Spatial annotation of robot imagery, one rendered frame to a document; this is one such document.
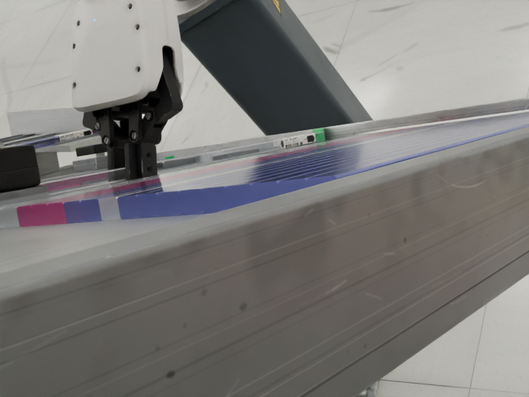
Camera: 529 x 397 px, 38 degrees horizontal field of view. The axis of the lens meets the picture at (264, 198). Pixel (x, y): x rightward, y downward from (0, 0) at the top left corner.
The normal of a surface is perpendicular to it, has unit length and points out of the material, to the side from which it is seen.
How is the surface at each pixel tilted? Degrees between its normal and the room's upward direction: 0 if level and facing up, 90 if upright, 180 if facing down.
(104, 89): 35
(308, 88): 90
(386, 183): 90
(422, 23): 0
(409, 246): 90
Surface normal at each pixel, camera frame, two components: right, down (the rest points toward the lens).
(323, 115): 0.07, 0.71
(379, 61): -0.54, -0.56
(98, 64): -0.63, -0.03
